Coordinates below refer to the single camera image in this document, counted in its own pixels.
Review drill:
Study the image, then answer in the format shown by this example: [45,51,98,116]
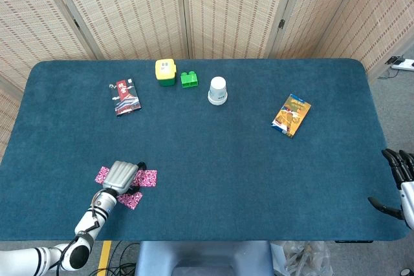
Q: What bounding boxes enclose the white power strip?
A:
[390,58,414,72]

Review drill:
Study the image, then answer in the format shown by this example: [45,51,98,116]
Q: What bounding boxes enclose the yellow orange snack box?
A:
[271,93,312,138]

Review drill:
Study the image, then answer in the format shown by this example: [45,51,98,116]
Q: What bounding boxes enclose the green toy building block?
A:
[180,70,199,89]

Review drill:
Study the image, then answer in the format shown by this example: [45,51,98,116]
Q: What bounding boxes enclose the yellow floor tape strip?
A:
[96,240,113,276]

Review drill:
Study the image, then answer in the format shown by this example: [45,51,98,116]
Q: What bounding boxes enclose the woven bamboo folding screen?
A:
[0,0,414,160]

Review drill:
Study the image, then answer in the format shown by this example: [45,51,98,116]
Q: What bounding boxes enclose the black floor cables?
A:
[89,240,142,276]

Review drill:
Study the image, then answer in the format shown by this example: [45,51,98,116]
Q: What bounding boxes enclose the red patterned cloth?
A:
[116,191,144,211]

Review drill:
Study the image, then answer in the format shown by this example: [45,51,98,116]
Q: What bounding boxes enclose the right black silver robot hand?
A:
[367,148,414,230]

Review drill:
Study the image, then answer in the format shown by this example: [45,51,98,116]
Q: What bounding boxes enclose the clear plastic bag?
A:
[270,240,334,276]

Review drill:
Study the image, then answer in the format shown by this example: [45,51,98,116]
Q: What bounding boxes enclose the teal felt table cover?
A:
[0,58,410,242]

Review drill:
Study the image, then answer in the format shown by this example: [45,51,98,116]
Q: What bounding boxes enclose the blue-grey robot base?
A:
[134,240,275,276]

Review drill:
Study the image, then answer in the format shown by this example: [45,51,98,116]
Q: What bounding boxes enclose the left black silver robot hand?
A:
[102,160,147,196]

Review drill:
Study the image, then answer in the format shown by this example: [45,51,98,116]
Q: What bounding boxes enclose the green mini bin yellow lid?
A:
[155,59,178,87]

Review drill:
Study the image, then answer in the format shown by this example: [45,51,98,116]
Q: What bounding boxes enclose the white paper cup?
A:
[207,76,229,106]

